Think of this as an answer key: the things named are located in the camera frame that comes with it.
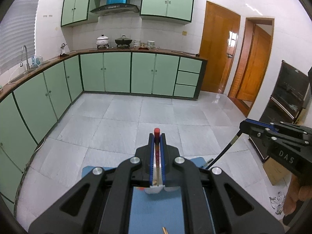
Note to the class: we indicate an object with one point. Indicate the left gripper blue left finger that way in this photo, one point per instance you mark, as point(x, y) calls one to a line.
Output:
point(101, 201)

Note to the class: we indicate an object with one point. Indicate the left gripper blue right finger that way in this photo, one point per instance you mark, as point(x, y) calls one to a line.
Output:
point(212, 201)

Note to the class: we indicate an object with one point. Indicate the black chopstick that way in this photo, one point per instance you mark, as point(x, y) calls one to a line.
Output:
point(228, 146)

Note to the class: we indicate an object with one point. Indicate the green lower kitchen cabinets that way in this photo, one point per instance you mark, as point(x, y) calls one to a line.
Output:
point(31, 109)

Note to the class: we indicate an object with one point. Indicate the chrome kitchen faucet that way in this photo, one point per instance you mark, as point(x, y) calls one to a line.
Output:
point(24, 57)

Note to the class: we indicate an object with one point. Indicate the person's right hand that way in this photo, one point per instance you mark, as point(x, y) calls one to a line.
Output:
point(296, 192)

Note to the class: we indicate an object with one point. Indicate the cardboard box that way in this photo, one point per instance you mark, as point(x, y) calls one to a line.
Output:
point(274, 171)

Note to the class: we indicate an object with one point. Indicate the blue table mat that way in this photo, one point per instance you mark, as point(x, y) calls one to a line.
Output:
point(150, 212)

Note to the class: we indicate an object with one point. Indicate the black disinfection cabinet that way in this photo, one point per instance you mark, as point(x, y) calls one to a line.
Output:
point(289, 98)

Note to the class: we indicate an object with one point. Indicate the white twin utensil holder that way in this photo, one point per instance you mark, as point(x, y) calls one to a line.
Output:
point(157, 189)

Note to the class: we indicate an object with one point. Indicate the patterned floor cloth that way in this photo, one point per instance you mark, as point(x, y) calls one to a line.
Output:
point(277, 203)

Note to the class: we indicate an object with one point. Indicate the wooden chopsticks on mat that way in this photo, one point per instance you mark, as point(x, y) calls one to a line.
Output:
point(164, 230)

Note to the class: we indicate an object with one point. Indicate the open wooden door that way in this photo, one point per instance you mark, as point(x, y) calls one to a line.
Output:
point(252, 63)

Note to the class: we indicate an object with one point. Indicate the white cooking pot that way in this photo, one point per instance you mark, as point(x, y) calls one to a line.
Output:
point(102, 42)

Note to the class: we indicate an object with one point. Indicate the black wok with lid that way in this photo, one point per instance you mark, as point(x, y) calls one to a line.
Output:
point(123, 42)

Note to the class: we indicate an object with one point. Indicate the window blind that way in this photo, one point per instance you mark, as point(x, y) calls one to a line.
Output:
point(18, 29)

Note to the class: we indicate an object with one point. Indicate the blue range hood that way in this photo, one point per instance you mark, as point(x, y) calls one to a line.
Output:
point(115, 7)

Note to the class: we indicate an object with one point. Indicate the green upper wall cabinets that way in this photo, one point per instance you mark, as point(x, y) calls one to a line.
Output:
point(76, 12)

